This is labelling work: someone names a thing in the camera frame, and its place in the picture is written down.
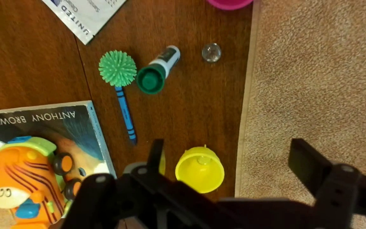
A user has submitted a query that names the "Anthony Browne picture book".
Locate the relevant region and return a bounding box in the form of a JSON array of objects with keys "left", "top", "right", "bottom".
[{"left": 0, "top": 99, "right": 118, "bottom": 184}]

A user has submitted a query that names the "small yellow bowl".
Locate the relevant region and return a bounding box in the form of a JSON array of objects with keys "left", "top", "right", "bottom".
[{"left": 174, "top": 145, "right": 226, "bottom": 194}]

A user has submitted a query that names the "plain tan towel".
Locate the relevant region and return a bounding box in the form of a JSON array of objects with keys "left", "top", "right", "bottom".
[{"left": 234, "top": 0, "right": 366, "bottom": 229}]

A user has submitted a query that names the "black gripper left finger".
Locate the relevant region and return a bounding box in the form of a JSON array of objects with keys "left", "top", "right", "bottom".
[{"left": 60, "top": 137, "right": 235, "bottom": 229}]

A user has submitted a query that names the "green-capped white marker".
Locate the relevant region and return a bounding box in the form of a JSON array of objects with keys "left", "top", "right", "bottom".
[{"left": 135, "top": 44, "right": 182, "bottom": 96}]

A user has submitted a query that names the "clear glass pebble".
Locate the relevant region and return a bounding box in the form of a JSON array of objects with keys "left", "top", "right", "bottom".
[
  {"left": 201, "top": 42, "right": 223, "bottom": 63},
  {"left": 195, "top": 155, "right": 210, "bottom": 168}
]

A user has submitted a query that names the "orange tiger toy car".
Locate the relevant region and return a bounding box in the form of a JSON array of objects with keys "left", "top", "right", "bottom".
[{"left": 0, "top": 134, "right": 87, "bottom": 229}]

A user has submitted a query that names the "small pink bowl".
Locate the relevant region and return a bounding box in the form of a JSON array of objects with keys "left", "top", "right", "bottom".
[{"left": 206, "top": 0, "right": 256, "bottom": 11}]

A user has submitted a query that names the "blue crayon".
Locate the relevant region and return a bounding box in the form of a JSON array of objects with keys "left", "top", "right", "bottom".
[{"left": 115, "top": 85, "right": 139, "bottom": 145}]

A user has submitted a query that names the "white wipe packet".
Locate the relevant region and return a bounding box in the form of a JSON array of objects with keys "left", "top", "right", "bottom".
[{"left": 41, "top": 0, "right": 127, "bottom": 45}]

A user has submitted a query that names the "green spiky ball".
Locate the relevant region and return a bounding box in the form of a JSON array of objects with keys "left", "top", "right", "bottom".
[{"left": 98, "top": 49, "right": 139, "bottom": 87}]

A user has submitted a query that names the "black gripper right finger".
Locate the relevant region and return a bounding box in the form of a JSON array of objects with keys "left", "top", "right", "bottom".
[{"left": 287, "top": 137, "right": 366, "bottom": 229}]

